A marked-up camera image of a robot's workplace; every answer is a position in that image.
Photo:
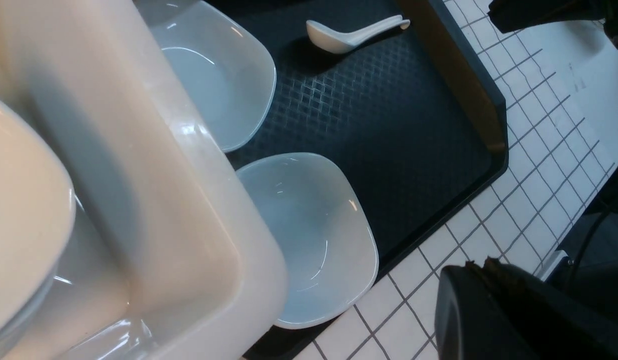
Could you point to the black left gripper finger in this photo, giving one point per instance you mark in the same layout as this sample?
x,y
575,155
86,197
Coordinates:
x,y
499,311

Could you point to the white square dish front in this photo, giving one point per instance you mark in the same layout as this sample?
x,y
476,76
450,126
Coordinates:
x,y
315,217

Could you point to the white square dish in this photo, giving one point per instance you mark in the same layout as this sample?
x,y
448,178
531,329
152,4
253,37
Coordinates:
x,y
227,73
315,217

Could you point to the white soup spoon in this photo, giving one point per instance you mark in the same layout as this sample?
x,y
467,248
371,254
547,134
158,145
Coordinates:
x,y
335,42

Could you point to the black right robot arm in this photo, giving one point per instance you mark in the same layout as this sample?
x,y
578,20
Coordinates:
x,y
508,16

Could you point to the black textured serving tray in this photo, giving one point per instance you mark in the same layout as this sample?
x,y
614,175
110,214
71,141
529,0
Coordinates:
x,y
411,117

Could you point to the large white plastic tub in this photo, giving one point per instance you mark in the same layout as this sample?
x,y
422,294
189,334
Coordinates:
x,y
169,258

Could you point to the stack of white dishes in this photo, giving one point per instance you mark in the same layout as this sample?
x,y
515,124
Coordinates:
x,y
37,216

